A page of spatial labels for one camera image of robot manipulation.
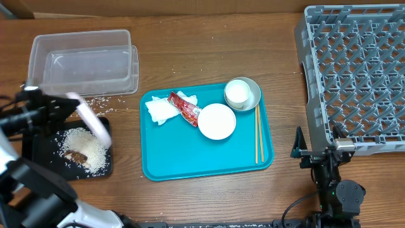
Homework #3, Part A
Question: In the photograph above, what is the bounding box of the large white plate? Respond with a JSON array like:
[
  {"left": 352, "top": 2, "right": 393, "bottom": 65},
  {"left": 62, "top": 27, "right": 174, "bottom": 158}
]
[{"left": 66, "top": 92, "right": 112, "bottom": 149}]

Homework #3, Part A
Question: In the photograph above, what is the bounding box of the white cup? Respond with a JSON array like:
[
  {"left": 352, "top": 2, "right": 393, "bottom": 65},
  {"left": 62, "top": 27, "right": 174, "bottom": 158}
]
[{"left": 225, "top": 79, "right": 250, "bottom": 109}]

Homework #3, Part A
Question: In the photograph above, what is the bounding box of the small white plate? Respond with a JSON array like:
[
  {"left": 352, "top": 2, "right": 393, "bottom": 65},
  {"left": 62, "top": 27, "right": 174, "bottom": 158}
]
[{"left": 197, "top": 103, "right": 237, "bottom": 140}]

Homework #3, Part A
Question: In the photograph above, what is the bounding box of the red sauce packet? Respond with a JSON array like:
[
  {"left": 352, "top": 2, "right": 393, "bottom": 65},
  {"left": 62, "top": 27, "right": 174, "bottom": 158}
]
[{"left": 168, "top": 92, "right": 201, "bottom": 127}]

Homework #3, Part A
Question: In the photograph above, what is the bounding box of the white napkin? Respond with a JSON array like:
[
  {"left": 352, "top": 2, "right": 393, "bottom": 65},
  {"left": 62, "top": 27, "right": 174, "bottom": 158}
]
[{"left": 146, "top": 91, "right": 201, "bottom": 125}]

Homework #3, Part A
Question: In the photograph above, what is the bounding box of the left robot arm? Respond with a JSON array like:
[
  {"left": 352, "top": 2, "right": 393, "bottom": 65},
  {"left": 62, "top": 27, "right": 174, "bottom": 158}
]
[{"left": 1, "top": 85, "right": 139, "bottom": 228}]

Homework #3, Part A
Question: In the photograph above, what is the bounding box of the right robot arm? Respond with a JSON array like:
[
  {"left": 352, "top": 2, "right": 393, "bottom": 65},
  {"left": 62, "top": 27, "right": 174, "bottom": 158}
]
[{"left": 280, "top": 127, "right": 366, "bottom": 227}]

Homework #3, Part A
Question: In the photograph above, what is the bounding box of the clear plastic waste bin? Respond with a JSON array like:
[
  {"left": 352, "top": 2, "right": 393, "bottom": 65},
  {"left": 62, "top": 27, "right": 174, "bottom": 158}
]
[{"left": 25, "top": 29, "right": 139, "bottom": 97}]

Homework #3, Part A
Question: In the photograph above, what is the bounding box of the grey dishwasher rack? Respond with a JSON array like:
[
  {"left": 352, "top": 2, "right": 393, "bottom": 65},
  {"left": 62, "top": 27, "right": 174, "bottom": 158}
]
[{"left": 294, "top": 4, "right": 404, "bottom": 156}]

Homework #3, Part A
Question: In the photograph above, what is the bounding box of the black rectangular tray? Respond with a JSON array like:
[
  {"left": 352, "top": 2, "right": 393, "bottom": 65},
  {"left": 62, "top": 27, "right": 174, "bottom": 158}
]
[{"left": 22, "top": 120, "right": 113, "bottom": 181}]

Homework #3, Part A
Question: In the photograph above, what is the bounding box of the right wooden chopstick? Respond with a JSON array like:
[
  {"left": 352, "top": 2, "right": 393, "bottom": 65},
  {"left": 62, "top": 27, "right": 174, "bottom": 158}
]
[{"left": 256, "top": 105, "right": 265, "bottom": 163}]

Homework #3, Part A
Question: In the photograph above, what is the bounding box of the wooden chopstick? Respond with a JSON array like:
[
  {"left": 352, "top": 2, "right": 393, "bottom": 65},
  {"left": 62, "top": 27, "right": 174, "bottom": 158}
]
[
  {"left": 254, "top": 105, "right": 258, "bottom": 164},
  {"left": 256, "top": 105, "right": 265, "bottom": 163}
]

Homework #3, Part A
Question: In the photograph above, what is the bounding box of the pile of white rice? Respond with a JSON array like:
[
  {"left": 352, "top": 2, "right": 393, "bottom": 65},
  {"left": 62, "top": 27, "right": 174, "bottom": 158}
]
[{"left": 58, "top": 127, "right": 109, "bottom": 177}]

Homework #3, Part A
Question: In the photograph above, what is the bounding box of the left wooden chopstick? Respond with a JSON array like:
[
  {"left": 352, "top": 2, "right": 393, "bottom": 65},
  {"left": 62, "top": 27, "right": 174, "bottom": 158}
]
[{"left": 254, "top": 105, "right": 258, "bottom": 164}]

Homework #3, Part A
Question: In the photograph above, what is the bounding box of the brown food scrap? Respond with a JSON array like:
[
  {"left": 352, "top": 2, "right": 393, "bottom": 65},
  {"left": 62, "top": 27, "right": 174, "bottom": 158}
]
[{"left": 63, "top": 150, "right": 87, "bottom": 165}]

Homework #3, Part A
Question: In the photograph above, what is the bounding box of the grey-green bowl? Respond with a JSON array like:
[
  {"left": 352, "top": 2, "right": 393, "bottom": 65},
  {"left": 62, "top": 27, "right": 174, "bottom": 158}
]
[{"left": 224, "top": 77, "right": 261, "bottom": 112}]

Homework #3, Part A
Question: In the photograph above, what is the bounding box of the teal plastic serving tray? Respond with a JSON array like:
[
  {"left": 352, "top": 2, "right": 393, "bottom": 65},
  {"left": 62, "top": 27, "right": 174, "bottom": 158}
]
[{"left": 139, "top": 89, "right": 275, "bottom": 181}]

